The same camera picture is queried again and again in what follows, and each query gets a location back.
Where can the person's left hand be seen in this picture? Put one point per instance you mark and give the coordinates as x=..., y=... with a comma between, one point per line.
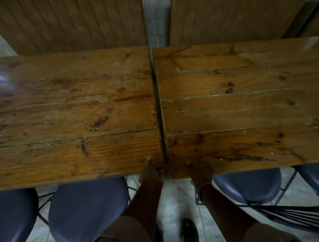
x=147, y=175

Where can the person's right hand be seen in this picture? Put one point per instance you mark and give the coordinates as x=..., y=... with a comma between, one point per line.
x=200, y=174

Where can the person's right fingers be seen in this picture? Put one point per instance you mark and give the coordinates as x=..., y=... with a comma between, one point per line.
x=198, y=166

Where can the person's left thumb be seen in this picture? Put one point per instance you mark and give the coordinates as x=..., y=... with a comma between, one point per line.
x=150, y=165

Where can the worn wooden plank table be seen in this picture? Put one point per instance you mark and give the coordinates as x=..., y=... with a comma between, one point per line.
x=236, y=104
x=74, y=112

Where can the person's left forearm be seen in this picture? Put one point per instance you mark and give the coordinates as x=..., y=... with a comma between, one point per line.
x=147, y=199

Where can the person's right forearm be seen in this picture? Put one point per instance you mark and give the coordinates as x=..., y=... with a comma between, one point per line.
x=221, y=209

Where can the blue plastic chair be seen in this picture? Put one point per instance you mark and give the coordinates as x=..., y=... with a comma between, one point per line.
x=249, y=185
x=309, y=174
x=13, y=217
x=84, y=209

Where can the black shoe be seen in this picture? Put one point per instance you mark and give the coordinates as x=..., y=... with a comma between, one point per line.
x=190, y=230

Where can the beige left sleeve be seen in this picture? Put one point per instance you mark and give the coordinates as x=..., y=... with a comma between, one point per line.
x=124, y=230

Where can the beige sleeve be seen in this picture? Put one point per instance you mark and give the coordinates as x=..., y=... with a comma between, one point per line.
x=124, y=230
x=269, y=234

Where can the beige right sleeve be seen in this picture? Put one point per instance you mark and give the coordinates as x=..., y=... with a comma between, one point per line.
x=269, y=234

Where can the wooden slat panel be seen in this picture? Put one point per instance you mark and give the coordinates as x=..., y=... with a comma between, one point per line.
x=72, y=25
x=231, y=21

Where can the dark metal post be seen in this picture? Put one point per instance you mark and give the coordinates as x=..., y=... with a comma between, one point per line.
x=299, y=20

